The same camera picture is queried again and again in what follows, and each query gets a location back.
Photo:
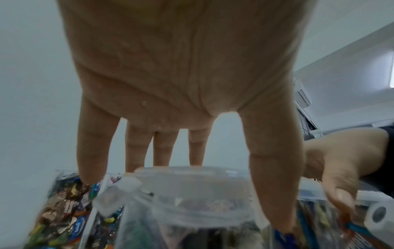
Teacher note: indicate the small transparent plastic jar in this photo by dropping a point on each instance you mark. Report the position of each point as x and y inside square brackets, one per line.
[320, 223]
[185, 238]
[58, 214]

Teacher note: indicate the tall transparent plastic jar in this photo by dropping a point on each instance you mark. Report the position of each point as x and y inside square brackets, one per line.
[104, 228]

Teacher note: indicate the person's right hand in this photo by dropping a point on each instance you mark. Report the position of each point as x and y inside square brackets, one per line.
[345, 155]

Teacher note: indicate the person's left hand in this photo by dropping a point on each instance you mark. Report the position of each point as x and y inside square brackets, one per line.
[185, 53]

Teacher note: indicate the white tube light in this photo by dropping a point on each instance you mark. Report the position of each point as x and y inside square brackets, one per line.
[391, 70]

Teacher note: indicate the white metal frame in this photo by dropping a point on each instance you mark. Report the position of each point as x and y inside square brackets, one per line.
[305, 112]

